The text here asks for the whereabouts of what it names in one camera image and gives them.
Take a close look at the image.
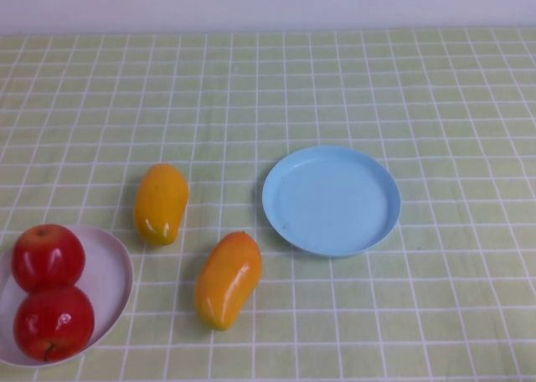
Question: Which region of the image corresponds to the orange yellow mango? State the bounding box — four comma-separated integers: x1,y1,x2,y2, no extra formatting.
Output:
194,230,263,332
133,163,190,246

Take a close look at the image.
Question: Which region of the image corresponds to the red apple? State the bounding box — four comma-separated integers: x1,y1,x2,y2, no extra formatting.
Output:
13,285,95,363
11,224,86,294

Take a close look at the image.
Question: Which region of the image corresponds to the light blue round plate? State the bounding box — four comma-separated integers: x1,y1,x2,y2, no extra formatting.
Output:
261,145,402,258

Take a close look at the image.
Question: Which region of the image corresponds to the white round plate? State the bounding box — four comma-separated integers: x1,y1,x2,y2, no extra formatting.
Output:
0,224,135,367

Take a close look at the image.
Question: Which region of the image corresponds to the green checkered tablecloth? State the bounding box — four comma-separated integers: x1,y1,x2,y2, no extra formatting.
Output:
0,26,536,382

